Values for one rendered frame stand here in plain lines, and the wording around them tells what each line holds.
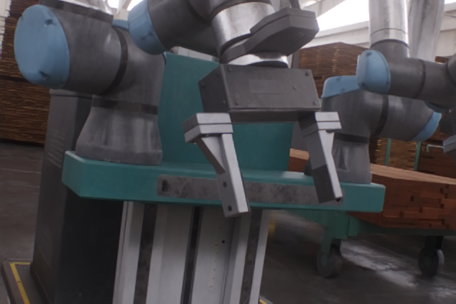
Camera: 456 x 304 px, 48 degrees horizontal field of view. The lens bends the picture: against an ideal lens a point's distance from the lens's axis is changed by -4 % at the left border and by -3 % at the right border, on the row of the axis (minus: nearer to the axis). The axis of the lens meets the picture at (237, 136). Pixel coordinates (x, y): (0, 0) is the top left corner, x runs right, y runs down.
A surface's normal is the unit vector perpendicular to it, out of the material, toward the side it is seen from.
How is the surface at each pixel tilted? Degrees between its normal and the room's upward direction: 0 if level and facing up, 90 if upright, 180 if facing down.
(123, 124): 72
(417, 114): 97
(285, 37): 155
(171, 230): 90
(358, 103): 90
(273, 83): 67
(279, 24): 88
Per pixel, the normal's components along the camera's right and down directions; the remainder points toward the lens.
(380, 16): -0.63, -0.32
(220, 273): 0.50, 0.08
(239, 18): -0.18, -0.20
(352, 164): 0.22, -0.26
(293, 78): 0.57, -0.31
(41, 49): -0.61, 0.06
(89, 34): 0.71, 0.27
